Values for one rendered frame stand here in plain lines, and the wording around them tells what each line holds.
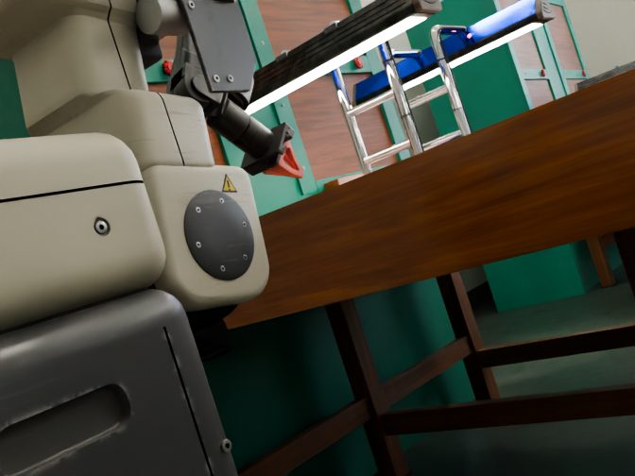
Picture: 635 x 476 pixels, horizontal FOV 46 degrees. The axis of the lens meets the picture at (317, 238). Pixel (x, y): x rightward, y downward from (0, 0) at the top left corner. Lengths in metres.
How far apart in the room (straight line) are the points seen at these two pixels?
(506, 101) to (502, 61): 0.21
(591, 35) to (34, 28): 5.91
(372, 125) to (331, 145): 0.26
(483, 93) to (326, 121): 2.02
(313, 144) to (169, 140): 1.52
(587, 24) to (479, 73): 2.39
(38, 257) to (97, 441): 0.12
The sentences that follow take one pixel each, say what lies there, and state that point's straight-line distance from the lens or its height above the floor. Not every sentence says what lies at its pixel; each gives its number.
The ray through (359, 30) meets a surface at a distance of 1.54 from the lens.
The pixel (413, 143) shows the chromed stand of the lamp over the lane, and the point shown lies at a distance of 1.69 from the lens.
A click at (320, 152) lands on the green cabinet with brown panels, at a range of 2.34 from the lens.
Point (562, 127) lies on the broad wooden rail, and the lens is 1.02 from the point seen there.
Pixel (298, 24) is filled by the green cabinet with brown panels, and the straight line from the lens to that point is 2.50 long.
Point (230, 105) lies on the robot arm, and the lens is 1.25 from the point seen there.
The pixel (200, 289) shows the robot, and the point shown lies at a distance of 0.79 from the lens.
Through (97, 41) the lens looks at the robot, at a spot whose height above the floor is 0.97.
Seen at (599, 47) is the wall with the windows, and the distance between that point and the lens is 6.56.
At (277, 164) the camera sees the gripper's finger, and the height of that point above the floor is 0.84.
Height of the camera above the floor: 0.68
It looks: 1 degrees up
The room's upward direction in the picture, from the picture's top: 18 degrees counter-clockwise
